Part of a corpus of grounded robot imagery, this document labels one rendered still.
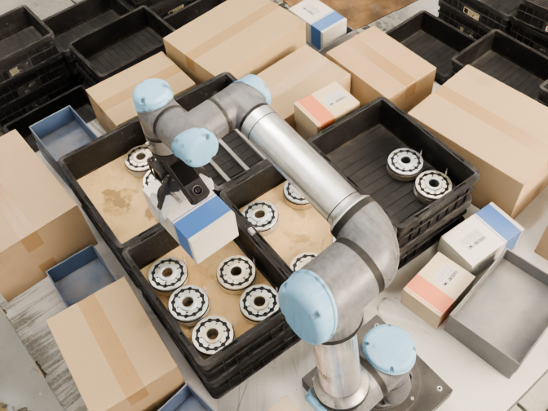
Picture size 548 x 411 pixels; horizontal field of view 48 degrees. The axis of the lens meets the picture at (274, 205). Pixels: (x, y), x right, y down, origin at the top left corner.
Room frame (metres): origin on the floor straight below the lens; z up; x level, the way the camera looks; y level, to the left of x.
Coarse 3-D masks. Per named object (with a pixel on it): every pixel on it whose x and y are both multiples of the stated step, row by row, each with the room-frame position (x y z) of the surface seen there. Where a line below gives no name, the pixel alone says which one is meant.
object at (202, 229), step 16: (144, 192) 0.91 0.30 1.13; (176, 192) 0.90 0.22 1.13; (176, 208) 0.85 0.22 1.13; (192, 208) 0.85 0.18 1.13; (208, 208) 0.84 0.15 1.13; (224, 208) 0.84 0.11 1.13; (176, 224) 0.81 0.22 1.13; (192, 224) 0.80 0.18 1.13; (208, 224) 0.80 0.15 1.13; (224, 224) 0.81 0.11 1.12; (176, 240) 0.82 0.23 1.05; (192, 240) 0.76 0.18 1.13; (208, 240) 0.78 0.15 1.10; (224, 240) 0.80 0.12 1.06; (192, 256) 0.77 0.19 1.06; (208, 256) 0.77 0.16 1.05
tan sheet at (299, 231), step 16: (272, 192) 1.11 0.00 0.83; (288, 208) 1.05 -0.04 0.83; (288, 224) 0.99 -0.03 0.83; (304, 224) 0.98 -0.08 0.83; (320, 224) 0.98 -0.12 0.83; (272, 240) 0.94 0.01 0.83; (288, 240) 0.94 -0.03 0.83; (304, 240) 0.93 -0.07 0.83; (320, 240) 0.93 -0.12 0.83; (288, 256) 0.89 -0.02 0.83
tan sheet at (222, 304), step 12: (180, 252) 0.93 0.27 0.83; (216, 252) 0.92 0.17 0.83; (228, 252) 0.92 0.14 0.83; (240, 252) 0.92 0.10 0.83; (192, 264) 0.89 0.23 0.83; (204, 264) 0.89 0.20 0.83; (216, 264) 0.88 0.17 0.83; (144, 276) 0.87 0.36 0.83; (168, 276) 0.86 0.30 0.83; (192, 276) 0.85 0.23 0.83; (204, 276) 0.85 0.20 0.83; (216, 276) 0.85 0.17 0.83; (216, 288) 0.81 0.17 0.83; (168, 300) 0.79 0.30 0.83; (216, 300) 0.78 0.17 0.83; (228, 300) 0.77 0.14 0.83; (216, 312) 0.74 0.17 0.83; (228, 312) 0.74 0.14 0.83; (240, 312) 0.73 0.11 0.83; (240, 324) 0.70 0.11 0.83; (216, 336) 0.68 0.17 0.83
